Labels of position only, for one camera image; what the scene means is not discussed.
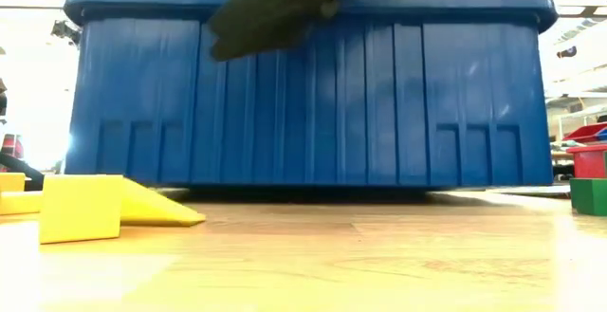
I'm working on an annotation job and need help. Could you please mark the green arch block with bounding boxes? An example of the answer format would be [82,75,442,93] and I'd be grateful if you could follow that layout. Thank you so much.
[568,177,607,217]

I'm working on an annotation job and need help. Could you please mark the black diagonal beam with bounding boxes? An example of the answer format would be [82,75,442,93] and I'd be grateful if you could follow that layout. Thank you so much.
[0,153,45,191]

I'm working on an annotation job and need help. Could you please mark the red plastic crate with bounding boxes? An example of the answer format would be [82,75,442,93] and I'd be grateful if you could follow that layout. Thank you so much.
[562,121,607,179]

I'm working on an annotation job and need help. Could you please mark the red background object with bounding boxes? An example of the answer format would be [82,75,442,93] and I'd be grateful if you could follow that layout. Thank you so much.
[2,134,25,160]

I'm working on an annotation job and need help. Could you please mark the yellow rectangular block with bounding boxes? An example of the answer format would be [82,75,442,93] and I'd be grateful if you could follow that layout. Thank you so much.
[0,191,44,216]
[0,173,27,193]
[120,177,208,228]

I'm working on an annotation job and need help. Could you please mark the overhead light bar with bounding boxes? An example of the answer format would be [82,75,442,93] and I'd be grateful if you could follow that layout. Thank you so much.
[557,6,607,18]

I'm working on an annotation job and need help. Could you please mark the blue plastic bin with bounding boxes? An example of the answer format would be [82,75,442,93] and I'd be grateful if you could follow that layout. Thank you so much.
[63,0,560,191]

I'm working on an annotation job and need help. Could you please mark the dark grey slotted rail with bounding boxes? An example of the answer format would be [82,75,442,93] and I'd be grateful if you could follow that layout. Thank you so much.
[492,184,573,197]

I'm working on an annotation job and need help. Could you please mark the yellow cube block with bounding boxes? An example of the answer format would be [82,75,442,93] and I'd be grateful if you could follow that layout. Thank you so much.
[39,174,124,246]

